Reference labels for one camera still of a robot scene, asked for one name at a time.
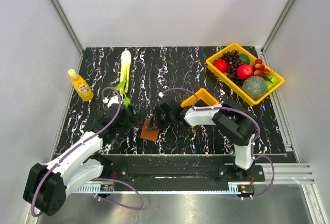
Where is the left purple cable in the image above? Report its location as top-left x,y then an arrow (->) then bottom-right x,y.
30,87 -> 144,217

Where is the small orange plastic bin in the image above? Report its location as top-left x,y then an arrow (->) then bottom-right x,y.
180,88 -> 220,129

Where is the dark purple grape bunch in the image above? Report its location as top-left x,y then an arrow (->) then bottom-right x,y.
220,50 -> 244,87

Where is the large yellow fruit tray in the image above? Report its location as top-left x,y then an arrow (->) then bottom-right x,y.
206,43 -> 285,106

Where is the red apple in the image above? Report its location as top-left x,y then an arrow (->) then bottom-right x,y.
213,59 -> 228,73

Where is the purple cable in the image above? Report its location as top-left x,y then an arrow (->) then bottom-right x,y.
158,88 -> 275,200
30,87 -> 144,217

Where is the dark green avocado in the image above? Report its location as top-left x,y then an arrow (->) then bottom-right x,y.
238,53 -> 250,65

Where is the green apple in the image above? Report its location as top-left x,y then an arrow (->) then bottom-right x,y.
266,75 -> 279,92

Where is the brown leather card holder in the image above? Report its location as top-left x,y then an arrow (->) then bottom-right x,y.
140,118 -> 159,142

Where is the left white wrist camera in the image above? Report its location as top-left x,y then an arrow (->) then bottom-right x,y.
102,96 -> 121,108

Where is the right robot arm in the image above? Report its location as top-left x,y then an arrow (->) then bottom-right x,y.
145,99 -> 260,181

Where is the red pomegranate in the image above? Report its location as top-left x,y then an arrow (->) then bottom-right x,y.
236,64 -> 254,80

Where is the yellow juice bottle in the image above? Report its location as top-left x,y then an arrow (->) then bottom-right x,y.
68,69 -> 94,101

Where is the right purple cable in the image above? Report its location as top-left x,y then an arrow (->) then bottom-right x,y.
158,88 -> 275,200

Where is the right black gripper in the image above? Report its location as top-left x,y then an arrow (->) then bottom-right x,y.
146,106 -> 174,131

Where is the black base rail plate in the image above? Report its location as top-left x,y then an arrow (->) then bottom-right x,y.
99,154 -> 265,183

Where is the red lychee cluster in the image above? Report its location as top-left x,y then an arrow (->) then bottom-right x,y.
251,58 -> 270,77

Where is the green netted melon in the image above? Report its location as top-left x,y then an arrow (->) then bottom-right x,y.
242,76 -> 267,100

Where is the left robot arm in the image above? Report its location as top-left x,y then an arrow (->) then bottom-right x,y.
23,104 -> 140,217

